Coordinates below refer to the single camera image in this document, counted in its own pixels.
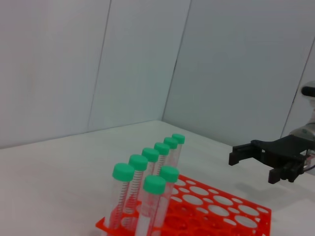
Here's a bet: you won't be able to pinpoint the clear test tube green cap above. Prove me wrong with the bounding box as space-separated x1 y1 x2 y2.
137 147 160 197
154 142 170 177
135 175 167 236
108 162 135 231
124 154 149 222
163 137 179 170
171 133 186 171
157 166 180 216

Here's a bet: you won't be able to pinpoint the orange plastic test tube rack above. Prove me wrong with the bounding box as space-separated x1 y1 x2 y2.
95 173 273 236

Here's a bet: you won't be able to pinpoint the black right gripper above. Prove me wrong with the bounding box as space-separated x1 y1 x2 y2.
228 135 315 185

